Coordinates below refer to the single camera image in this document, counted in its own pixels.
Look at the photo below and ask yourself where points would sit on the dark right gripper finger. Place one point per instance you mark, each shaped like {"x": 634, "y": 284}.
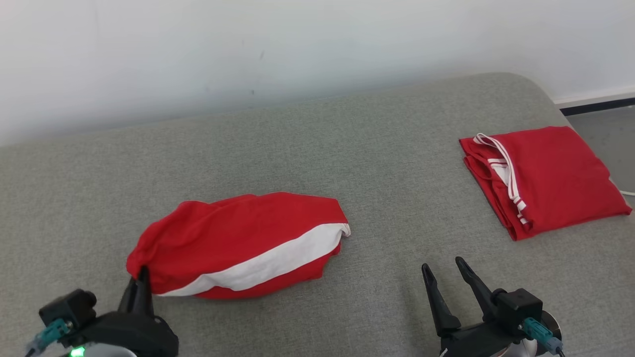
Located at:
{"x": 440, "y": 310}
{"x": 478, "y": 292}

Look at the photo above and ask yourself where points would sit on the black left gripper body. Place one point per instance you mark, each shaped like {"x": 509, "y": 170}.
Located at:
{"x": 134, "y": 332}

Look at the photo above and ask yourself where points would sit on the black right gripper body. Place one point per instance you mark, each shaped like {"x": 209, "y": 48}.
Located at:
{"x": 476, "y": 342}

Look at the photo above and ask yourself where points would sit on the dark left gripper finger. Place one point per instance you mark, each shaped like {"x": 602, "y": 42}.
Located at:
{"x": 144, "y": 297}
{"x": 129, "y": 300}

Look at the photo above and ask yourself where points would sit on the red shorts white stripe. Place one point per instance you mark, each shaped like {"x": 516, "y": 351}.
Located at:
{"x": 223, "y": 233}

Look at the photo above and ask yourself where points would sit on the red basketball jersey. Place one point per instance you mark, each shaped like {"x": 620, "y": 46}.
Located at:
{"x": 555, "y": 173}

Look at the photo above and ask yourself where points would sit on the grey fabric sofa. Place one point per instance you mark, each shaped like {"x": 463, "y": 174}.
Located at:
{"x": 347, "y": 148}

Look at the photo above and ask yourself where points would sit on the black baseboard strip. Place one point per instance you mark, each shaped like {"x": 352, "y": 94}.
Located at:
{"x": 600, "y": 105}

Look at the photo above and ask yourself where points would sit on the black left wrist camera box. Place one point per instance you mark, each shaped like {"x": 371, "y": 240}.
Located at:
{"x": 69, "y": 310}

